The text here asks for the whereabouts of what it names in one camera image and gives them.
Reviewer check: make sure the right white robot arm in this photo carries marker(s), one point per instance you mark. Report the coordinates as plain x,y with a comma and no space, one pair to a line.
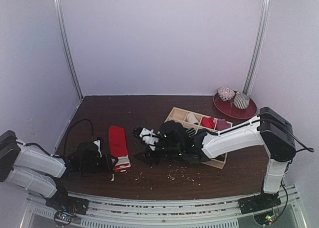
267,129

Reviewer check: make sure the circuit board with leds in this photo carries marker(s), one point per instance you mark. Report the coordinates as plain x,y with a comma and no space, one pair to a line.
265,219
63,219

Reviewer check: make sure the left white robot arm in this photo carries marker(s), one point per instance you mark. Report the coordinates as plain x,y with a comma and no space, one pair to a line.
31,167

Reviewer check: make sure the left circuit board with leds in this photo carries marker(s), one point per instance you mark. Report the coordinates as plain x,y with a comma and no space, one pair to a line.
63,219

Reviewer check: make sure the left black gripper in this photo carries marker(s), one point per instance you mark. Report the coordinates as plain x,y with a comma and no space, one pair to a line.
108,165

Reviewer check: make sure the red round tray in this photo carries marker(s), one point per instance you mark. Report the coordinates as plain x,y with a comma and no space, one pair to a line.
228,108

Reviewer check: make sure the red sock with striped cuff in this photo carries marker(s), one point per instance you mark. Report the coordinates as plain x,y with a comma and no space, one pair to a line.
118,149

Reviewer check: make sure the red patterned sock in box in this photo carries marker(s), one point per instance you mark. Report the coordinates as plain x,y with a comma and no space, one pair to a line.
208,122

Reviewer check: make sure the purple sock with orange cuff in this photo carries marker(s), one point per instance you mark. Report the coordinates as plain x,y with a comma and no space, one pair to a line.
221,124

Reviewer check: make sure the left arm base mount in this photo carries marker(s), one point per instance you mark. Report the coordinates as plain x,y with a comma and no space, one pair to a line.
62,202

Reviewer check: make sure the white patterned bowl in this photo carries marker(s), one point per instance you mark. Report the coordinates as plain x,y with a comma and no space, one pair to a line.
225,93

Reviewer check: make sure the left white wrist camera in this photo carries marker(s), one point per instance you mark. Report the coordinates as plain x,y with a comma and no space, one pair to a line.
98,143

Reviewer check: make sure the cream rolled sock in box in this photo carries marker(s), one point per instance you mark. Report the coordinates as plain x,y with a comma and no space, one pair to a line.
191,118

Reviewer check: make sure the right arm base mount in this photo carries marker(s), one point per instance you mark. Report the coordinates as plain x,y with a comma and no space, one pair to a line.
258,202

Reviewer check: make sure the aluminium frame post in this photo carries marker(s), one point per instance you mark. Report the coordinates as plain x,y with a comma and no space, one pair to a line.
66,48
257,52

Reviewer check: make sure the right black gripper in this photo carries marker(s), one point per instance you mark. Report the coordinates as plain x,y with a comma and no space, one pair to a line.
151,151

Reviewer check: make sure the wooden compartment organizer box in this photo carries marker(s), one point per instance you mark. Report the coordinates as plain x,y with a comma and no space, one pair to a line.
179,115

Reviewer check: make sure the right circuit board with leds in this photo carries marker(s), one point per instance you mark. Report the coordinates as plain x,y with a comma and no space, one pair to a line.
265,219

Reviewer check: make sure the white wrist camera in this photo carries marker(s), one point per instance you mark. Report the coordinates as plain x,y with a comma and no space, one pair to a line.
149,138
98,143

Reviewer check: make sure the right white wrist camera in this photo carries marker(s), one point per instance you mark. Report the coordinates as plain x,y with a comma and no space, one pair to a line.
149,138

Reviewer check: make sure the right aluminium frame post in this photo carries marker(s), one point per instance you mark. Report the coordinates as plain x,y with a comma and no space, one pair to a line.
257,52

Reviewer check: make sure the left aluminium frame post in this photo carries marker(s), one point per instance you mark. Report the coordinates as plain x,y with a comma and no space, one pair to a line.
66,48

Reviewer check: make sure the grey striped cup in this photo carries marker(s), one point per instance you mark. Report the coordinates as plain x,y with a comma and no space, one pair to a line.
241,101

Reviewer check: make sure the black striped sock in box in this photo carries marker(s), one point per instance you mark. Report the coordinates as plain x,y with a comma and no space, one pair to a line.
190,131

